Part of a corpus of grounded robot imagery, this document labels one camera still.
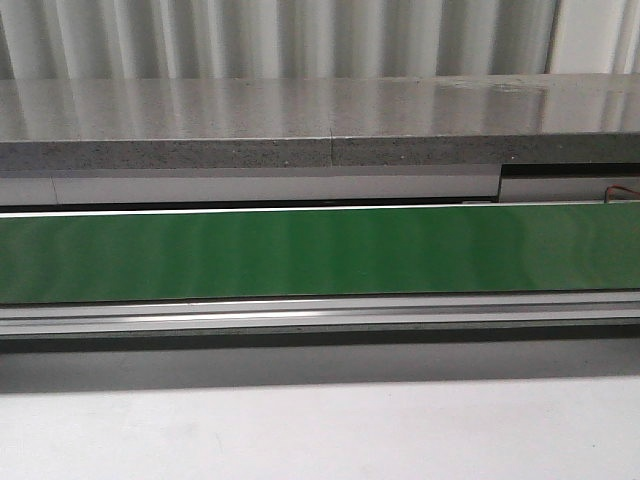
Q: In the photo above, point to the white pleated curtain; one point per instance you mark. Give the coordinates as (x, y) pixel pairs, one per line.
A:
(315, 39)

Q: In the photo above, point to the grey speckled stone counter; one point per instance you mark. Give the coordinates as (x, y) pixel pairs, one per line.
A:
(158, 142)

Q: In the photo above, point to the green conveyor belt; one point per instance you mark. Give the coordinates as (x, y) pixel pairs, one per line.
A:
(90, 257)

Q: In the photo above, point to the aluminium conveyor frame rail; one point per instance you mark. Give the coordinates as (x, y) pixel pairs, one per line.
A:
(318, 321)

